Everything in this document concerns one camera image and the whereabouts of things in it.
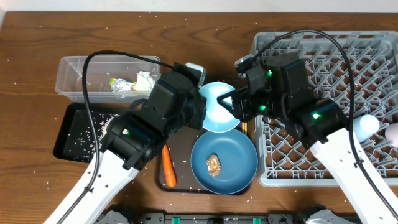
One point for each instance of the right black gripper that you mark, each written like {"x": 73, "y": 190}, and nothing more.
{"x": 240, "y": 98}

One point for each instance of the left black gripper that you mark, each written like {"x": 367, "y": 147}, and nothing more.
{"x": 197, "y": 113}

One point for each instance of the light blue rice bowl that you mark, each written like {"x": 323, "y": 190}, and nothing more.
{"x": 217, "y": 118}

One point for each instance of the white tissue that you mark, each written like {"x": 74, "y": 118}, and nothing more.
{"x": 144, "y": 82}

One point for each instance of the orange carrot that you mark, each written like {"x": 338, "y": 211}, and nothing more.
{"x": 168, "y": 168}

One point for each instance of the yellow snack wrapper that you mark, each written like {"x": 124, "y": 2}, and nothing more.
{"x": 120, "y": 85}

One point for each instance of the pile of rice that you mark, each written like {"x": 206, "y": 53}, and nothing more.
{"x": 80, "y": 144}

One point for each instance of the light blue cup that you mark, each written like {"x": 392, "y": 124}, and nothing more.
{"x": 365, "y": 126}

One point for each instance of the pink cup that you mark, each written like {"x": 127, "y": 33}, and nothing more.
{"x": 391, "y": 134}

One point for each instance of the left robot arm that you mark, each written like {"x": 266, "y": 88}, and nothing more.
{"x": 132, "y": 139}

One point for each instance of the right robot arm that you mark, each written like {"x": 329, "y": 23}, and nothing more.
{"x": 280, "y": 90}

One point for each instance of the grey dishwasher rack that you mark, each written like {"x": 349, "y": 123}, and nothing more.
{"x": 372, "y": 56}

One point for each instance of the black waste tray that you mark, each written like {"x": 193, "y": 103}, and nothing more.
{"x": 67, "y": 122}

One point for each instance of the brown serving tray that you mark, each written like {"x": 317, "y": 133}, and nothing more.
{"x": 180, "y": 147}

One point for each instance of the dark blue plate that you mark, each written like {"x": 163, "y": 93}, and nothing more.
{"x": 237, "y": 156}

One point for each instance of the brown food scrap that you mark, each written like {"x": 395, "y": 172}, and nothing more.
{"x": 213, "y": 165}

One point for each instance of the clear plastic bin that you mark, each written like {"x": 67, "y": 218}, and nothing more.
{"x": 101, "y": 70}

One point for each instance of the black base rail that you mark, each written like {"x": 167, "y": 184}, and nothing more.
{"x": 160, "y": 218}

